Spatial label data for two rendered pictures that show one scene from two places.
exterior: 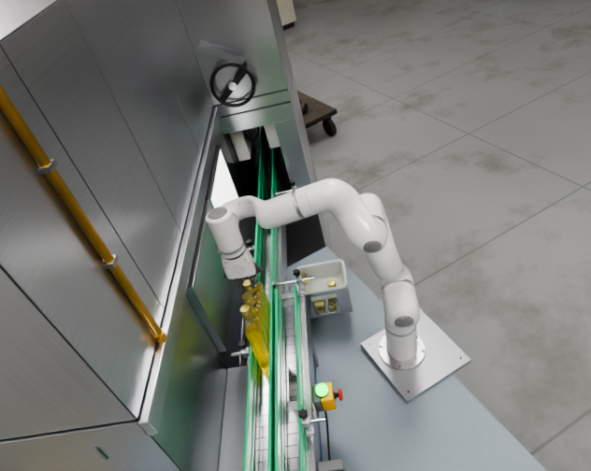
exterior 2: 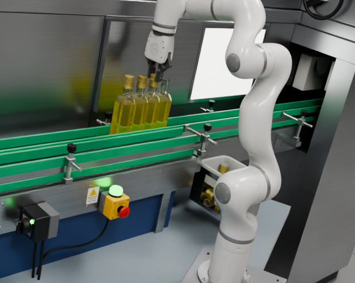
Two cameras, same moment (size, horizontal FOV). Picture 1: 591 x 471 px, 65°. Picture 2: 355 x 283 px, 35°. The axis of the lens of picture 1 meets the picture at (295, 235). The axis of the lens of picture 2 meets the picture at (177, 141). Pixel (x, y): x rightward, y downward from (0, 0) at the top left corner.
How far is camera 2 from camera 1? 1.21 m
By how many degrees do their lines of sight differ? 34
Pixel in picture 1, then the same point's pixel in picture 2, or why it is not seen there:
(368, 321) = not seen: hidden behind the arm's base
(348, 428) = (109, 266)
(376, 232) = (244, 49)
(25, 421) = not seen: outside the picture
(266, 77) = not seen: outside the picture
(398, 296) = (240, 171)
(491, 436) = not seen: outside the picture
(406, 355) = (217, 273)
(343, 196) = (247, 8)
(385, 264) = (246, 114)
